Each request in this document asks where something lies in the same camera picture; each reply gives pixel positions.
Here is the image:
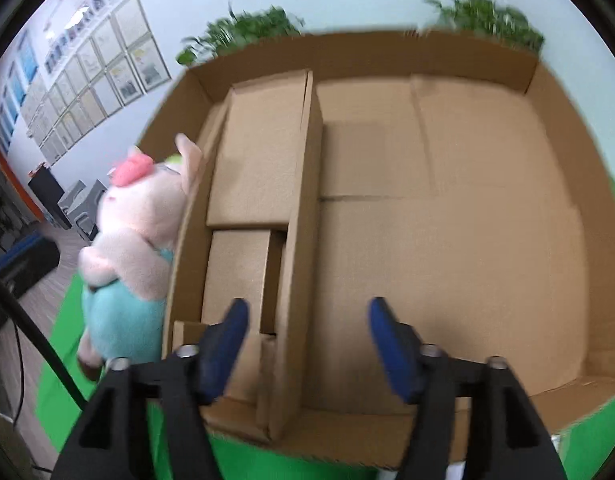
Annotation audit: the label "green potted plant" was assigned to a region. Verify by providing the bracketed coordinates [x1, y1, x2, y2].
[176, 5, 306, 67]
[422, 0, 545, 56]

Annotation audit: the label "large cardboard box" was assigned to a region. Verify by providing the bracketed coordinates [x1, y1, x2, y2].
[160, 30, 615, 466]

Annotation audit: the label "grey printer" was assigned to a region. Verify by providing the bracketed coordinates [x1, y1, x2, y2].
[58, 179, 107, 239]

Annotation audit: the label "green cloth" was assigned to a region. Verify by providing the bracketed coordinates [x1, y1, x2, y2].
[32, 175, 615, 480]

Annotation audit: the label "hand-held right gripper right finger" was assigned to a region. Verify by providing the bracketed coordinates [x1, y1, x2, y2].
[368, 296, 568, 480]

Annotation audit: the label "wall of framed certificates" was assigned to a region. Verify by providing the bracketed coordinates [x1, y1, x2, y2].
[22, 0, 171, 166]

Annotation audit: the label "thick black cable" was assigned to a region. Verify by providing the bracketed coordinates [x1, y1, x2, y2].
[0, 265, 88, 411]

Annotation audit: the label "black case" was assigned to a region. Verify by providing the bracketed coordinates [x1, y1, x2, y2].
[0, 234, 61, 297]

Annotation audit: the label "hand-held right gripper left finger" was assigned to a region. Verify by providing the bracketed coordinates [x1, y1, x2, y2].
[55, 297, 251, 480]

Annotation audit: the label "cardboard divider insert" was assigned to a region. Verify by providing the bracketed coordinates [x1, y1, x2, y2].
[170, 70, 324, 443]

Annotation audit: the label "pink pig plush toy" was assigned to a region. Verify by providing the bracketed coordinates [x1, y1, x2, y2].
[76, 132, 204, 380]

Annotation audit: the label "row of portrait photos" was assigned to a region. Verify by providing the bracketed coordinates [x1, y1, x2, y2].
[42, 0, 158, 73]

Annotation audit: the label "blue wall posters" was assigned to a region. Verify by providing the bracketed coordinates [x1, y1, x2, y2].
[0, 30, 38, 156]

